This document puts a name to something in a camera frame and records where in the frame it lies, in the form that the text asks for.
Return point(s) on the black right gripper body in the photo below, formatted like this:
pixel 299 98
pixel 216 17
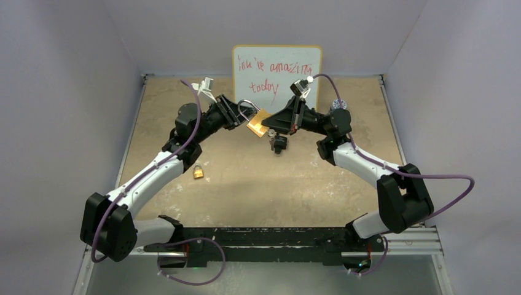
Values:
pixel 306 120

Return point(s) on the blue white round tin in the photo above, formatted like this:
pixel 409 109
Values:
pixel 338 104

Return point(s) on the aluminium frame rail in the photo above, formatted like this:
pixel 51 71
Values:
pixel 414 240

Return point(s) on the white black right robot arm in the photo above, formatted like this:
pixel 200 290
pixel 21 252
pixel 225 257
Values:
pixel 403 199

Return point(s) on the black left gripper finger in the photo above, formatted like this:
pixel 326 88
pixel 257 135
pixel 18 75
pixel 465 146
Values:
pixel 238 114
pixel 230 104

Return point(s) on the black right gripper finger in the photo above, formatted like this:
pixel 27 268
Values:
pixel 287 113
pixel 280 124

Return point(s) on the yellow framed whiteboard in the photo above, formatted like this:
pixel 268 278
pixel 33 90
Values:
pixel 264 74

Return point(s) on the small brass padlock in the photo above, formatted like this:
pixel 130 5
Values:
pixel 198 172

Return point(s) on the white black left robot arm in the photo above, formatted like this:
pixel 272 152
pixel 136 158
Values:
pixel 108 224

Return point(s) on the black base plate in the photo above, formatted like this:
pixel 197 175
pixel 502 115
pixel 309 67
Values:
pixel 329 246

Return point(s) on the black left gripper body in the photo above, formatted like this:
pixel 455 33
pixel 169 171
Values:
pixel 220 116

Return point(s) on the black padlock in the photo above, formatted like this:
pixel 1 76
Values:
pixel 279 143

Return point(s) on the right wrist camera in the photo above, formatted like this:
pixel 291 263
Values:
pixel 301 88

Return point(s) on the large brass padlock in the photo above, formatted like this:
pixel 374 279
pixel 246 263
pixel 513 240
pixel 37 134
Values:
pixel 255 120

